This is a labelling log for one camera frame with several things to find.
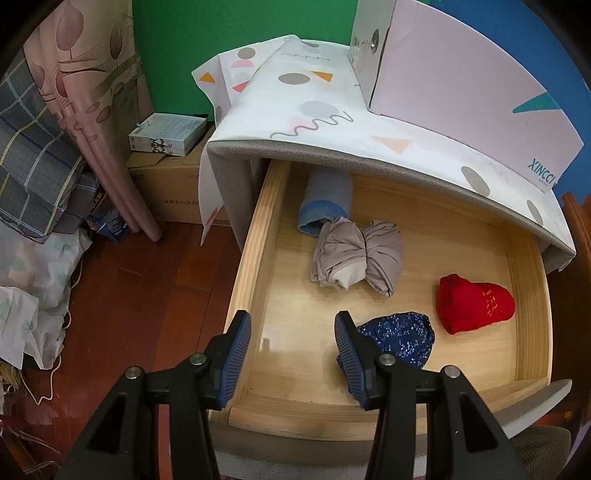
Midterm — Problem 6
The white patterned table cover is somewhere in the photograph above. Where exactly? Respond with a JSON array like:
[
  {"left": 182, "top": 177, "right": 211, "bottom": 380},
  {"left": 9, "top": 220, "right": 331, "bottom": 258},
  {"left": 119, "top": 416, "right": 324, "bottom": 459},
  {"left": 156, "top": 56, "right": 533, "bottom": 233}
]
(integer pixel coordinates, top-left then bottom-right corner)
[{"left": 191, "top": 34, "right": 578, "bottom": 250}]

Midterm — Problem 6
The navy blue lace underwear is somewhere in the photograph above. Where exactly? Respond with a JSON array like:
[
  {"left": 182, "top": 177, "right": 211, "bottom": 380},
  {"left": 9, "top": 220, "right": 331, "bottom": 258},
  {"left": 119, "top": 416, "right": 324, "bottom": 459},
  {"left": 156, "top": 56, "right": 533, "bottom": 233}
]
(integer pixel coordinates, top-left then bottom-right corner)
[{"left": 336, "top": 311, "right": 437, "bottom": 374}]

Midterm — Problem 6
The wooden drawer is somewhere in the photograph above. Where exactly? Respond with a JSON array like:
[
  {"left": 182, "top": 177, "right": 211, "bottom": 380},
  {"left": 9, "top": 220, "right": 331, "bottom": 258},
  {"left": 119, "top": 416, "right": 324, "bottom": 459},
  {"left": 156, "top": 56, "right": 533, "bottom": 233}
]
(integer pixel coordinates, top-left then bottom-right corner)
[{"left": 205, "top": 157, "right": 575, "bottom": 480}]

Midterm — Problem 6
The grey plaid blanket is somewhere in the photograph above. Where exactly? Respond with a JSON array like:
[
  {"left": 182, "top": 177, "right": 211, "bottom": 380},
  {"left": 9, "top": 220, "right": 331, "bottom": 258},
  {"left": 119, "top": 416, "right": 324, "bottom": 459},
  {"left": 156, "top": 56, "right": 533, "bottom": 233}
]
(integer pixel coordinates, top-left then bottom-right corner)
[{"left": 0, "top": 46, "right": 100, "bottom": 241}]

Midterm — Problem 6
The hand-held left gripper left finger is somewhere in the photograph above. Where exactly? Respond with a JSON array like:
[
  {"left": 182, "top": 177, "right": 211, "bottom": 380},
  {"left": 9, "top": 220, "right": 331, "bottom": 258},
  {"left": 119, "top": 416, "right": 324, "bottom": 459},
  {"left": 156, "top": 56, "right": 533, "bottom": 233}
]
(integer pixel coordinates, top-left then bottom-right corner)
[{"left": 55, "top": 309, "right": 253, "bottom": 480}]

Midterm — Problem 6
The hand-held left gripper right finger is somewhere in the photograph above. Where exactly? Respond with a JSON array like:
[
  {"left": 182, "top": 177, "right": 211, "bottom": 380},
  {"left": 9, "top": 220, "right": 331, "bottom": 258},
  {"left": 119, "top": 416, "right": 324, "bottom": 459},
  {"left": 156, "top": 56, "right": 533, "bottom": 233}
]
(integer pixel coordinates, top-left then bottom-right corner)
[{"left": 333, "top": 310, "right": 529, "bottom": 480}]

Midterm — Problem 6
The person's olive clothing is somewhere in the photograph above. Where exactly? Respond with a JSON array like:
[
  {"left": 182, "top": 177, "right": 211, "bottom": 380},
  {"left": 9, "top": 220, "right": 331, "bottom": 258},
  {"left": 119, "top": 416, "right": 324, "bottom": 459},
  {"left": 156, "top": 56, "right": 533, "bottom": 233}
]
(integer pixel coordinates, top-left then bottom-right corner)
[{"left": 510, "top": 425, "right": 573, "bottom": 480}]

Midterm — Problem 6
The pale pink shoe box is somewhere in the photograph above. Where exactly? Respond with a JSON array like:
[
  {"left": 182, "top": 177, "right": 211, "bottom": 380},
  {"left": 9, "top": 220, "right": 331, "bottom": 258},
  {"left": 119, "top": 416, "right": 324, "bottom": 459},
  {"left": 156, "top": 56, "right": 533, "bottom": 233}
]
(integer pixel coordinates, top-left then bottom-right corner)
[{"left": 347, "top": 0, "right": 585, "bottom": 195}]

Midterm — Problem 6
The white cable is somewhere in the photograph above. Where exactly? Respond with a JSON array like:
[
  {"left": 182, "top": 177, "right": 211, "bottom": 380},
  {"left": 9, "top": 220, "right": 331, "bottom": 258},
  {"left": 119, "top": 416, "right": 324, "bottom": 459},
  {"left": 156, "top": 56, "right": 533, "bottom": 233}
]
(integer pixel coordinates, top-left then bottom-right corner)
[{"left": 14, "top": 263, "right": 84, "bottom": 407}]

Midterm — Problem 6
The light blue underwear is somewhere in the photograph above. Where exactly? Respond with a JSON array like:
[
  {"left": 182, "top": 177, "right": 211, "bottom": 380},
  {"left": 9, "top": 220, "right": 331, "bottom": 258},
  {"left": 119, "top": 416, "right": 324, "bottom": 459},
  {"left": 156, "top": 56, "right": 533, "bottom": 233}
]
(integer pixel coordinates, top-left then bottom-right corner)
[{"left": 297, "top": 170, "right": 354, "bottom": 238}]

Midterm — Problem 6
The brown wooden furniture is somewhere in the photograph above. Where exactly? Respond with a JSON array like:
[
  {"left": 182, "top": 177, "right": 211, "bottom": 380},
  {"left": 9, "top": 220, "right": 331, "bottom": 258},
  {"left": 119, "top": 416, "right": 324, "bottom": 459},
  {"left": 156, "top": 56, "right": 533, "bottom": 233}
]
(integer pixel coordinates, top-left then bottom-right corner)
[{"left": 561, "top": 191, "right": 591, "bottom": 416}]

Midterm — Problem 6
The blue packet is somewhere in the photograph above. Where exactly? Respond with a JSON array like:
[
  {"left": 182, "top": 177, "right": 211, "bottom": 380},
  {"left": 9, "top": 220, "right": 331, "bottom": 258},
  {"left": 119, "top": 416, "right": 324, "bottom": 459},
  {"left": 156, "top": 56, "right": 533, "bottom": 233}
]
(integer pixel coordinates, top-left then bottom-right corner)
[{"left": 85, "top": 203, "right": 132, "bottom": 243}]

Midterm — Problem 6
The small white blue box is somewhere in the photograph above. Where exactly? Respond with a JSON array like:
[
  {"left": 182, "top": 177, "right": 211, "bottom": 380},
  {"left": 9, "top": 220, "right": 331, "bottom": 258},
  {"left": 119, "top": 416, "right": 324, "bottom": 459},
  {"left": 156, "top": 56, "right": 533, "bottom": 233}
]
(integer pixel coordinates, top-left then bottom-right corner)
[{"left": 128, "top": 113, "right": 208, "bottom": 156}]

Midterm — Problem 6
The pink leaf-print curtain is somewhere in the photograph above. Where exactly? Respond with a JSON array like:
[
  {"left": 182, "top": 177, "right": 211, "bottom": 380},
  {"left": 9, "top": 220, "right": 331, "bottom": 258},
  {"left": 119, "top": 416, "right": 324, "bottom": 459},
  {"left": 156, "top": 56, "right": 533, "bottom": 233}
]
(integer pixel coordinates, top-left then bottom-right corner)
[{"left": 23, "top": 0, "right": 162, "bottom": 241}]

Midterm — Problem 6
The grey underwear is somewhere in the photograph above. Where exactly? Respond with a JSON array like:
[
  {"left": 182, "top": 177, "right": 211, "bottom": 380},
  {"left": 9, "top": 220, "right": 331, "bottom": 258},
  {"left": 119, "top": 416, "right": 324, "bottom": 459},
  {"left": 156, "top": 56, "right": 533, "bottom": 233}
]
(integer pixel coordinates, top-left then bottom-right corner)
[{"left": 309, "top": 216, "right": 403, "bottom": 297}]

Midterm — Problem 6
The red underwear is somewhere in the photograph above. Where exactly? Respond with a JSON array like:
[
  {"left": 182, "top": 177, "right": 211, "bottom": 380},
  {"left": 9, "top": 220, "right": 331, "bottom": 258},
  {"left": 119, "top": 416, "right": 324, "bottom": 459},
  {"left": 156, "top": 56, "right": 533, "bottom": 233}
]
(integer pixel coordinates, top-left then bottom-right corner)
[{"left": 436, "top": 274, "right": 515, "bottom": 335}]

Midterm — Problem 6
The brown cardboard box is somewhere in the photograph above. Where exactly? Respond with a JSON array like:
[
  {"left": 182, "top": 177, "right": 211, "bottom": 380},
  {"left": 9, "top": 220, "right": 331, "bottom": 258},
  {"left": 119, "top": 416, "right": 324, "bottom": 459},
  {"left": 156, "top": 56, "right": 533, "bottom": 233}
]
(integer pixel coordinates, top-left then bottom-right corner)
[{"left": 126, "top": 150, "right": 232, "bottom": 227}]

